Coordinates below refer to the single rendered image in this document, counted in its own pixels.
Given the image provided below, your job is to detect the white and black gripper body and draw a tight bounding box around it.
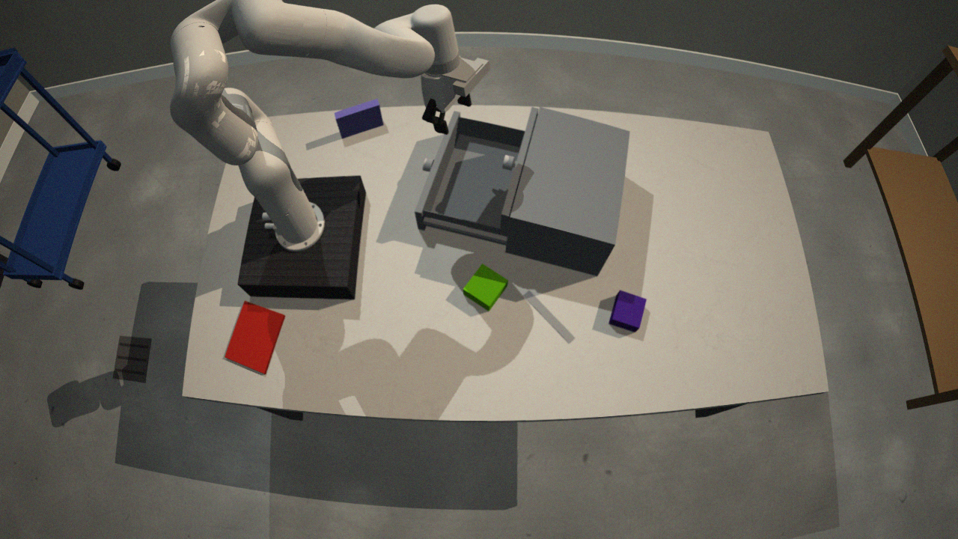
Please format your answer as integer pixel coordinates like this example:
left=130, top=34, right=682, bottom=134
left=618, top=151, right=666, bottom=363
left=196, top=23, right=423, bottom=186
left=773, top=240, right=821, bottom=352
left=421, top=72, right=460, bottom=113

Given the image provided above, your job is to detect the grey drawer cabinet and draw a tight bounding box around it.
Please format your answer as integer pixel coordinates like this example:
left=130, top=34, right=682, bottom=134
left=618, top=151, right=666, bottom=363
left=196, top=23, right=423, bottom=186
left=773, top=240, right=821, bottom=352
left=415, top=107, right=630, bottom=276

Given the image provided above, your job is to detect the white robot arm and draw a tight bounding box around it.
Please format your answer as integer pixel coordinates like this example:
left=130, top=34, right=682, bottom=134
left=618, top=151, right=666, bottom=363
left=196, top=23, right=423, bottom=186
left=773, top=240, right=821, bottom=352
left=170, top=0, right=490, bottom=252

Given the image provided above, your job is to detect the red rectangular block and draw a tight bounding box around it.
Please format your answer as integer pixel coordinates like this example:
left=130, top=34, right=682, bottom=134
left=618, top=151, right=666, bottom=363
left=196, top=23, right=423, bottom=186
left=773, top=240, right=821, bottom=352
left=225, top=301, right=285, bottom=374

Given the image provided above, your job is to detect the green cube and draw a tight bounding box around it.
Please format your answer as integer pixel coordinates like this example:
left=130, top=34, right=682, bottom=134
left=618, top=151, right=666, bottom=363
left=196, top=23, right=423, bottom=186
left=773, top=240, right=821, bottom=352
left=463, top=264, right=508, bottom=311

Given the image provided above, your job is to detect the purple cube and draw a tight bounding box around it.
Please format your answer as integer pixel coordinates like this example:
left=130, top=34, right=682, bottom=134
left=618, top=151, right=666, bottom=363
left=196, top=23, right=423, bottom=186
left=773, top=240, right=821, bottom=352
left=608, top=290, right=647, bottom=332

